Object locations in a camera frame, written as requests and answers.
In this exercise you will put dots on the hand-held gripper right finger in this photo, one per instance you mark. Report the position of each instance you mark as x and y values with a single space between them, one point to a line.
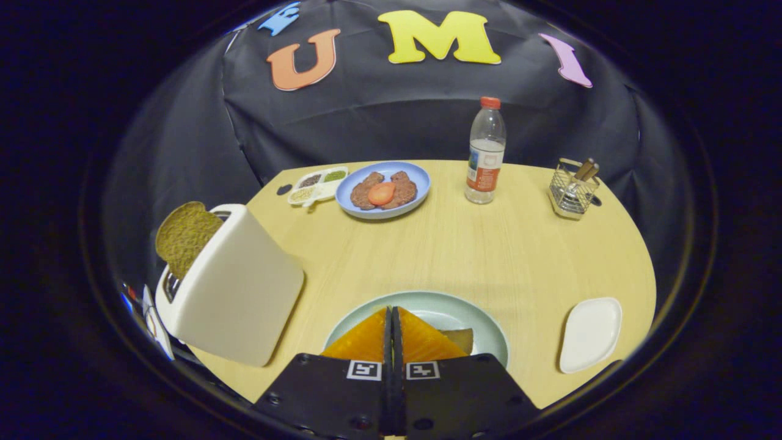
458 391

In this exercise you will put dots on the pale green plate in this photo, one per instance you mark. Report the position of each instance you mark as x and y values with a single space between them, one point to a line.
440 304

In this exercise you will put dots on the small white plate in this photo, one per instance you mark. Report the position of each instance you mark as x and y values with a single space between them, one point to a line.
589 335

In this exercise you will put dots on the round brown toast slice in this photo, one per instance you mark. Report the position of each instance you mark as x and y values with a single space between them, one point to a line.
186 235

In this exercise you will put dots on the brown meat patty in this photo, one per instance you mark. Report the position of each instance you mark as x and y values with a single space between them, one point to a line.
404 189
361 192

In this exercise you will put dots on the white four-compartment seasoning tray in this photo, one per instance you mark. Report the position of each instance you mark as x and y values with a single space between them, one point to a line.
317 190

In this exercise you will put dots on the red tomato slice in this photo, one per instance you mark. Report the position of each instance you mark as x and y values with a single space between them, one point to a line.
381 194

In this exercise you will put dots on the blue plate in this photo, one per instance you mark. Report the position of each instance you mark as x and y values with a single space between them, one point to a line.
415 177

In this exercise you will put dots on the black backdrop cloth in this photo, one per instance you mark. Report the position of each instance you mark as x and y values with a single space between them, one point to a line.
379 116

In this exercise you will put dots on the white toaster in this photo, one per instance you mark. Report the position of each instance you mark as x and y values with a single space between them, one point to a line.
238 293

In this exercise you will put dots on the white flat sheet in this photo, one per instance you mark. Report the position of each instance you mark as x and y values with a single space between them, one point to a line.
156 321

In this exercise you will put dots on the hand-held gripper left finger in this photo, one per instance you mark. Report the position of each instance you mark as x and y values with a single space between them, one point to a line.
330 391

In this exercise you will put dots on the clear plastic bottle red cap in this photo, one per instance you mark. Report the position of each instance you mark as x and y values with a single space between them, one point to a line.
486 159

